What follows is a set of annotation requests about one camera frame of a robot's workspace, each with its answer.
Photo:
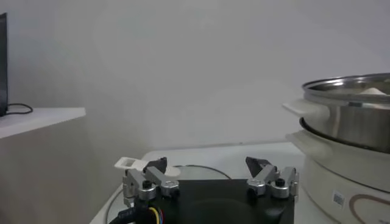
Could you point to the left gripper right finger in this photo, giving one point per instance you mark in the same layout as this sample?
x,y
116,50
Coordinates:
x,y
265,177

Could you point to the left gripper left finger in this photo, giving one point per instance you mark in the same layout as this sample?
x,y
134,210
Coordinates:
x,y
158,177

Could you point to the white steamed baozi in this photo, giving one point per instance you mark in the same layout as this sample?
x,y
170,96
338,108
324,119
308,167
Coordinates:
x,y
374,92

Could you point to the stainless steel steamer basket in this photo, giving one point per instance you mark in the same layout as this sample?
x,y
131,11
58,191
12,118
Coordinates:
x,y
359,128

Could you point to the white electric pot base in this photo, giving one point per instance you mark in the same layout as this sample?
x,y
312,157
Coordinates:
x,y
329,182

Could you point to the white side table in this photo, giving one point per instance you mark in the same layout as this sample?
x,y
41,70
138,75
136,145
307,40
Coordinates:
x,y
42,120

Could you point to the black monitor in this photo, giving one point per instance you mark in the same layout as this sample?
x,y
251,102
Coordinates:
x,y
3,67

